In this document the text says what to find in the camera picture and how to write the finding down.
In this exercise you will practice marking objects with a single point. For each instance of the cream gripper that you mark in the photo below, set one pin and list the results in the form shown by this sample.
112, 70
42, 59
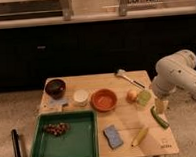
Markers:
160, 105

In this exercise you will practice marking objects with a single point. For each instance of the black chair frame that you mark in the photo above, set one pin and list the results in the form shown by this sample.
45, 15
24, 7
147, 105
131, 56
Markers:
16, 148

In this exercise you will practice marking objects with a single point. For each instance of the yellow-green sponge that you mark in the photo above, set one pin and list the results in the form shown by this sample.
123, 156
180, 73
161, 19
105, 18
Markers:
143, 97

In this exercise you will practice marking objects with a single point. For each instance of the red bowl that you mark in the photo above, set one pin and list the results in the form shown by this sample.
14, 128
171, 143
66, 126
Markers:
103, 100

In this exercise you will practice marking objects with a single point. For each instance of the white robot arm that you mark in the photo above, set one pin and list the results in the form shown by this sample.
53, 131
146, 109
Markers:
175, 70

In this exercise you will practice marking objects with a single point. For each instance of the white cup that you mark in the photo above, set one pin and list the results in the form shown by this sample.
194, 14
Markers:
81, 97

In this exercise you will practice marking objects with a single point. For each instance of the green plastic tray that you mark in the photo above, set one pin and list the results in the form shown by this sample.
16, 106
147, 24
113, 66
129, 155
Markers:
80, 140

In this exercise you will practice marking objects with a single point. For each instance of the yellow banana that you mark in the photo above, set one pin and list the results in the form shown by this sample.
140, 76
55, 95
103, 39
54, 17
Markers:
140, 136

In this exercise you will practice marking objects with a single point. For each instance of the dark brown bowl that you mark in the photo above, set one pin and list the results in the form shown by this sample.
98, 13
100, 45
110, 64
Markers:
55, 88

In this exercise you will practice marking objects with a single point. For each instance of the green cucumber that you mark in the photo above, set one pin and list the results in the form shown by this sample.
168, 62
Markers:
158, 119

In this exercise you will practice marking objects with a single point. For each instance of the bunch of red grapes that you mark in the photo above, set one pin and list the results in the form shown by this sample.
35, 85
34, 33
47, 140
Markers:
56, 129

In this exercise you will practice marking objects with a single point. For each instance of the blue sponge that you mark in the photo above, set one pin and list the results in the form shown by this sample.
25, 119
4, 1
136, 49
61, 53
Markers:
113, 137

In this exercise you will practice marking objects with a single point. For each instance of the light blue cloth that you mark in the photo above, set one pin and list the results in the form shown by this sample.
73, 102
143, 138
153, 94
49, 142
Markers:
58, 103

